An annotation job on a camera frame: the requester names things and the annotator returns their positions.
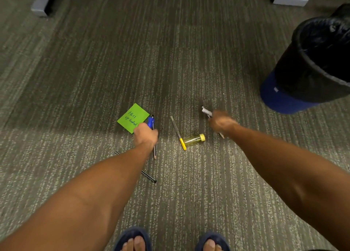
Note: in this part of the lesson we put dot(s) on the blue pen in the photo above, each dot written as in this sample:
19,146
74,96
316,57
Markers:
150,121

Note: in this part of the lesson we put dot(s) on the person's foot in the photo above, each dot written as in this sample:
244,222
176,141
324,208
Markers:
212,246
134,244

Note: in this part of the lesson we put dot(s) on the grey pen with yellow cap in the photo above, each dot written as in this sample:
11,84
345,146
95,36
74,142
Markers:
177,131

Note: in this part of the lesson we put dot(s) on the person's left fingers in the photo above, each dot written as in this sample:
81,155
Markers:
140,128

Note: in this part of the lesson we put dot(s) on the blue right sandal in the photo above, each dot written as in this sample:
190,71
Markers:
218,237

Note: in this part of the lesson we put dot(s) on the person's right foot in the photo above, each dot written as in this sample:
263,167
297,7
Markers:
212,246

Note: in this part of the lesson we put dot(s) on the blue trash bin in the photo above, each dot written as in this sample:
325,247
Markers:
281,97

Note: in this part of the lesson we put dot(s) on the person's right forearm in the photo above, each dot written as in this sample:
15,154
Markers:
287,171

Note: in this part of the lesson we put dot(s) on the blue sandal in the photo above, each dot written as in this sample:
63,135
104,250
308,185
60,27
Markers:
124,234
218,237

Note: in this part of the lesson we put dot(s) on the grey white pen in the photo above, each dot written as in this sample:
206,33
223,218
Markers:
206,111

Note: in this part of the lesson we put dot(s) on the blue left sandal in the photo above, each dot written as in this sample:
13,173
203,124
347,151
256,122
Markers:
124,234

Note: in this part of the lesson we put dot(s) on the person's left hand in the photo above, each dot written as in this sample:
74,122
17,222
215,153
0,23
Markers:
145,136

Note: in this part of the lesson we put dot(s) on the black pen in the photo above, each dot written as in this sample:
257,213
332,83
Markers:
147,176

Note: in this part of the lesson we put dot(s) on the person's right fingers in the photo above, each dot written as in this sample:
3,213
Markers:
214,120

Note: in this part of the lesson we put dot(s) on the person's right hand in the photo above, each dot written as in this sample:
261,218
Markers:
222,122

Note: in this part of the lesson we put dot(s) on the person's left forearm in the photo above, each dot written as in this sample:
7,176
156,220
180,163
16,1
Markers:
90,198

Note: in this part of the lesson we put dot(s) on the clear yellow vial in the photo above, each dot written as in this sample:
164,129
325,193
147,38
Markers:
193,140

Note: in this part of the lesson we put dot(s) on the black bin liner bag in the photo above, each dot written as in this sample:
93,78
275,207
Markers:
314,59

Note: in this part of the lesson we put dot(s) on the person's left foot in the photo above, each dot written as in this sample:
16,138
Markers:
134,244

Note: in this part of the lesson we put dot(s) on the green sticky note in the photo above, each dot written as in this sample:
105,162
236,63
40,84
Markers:
132,117

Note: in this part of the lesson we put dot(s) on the thin dark pencil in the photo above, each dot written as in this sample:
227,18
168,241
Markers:
154,152

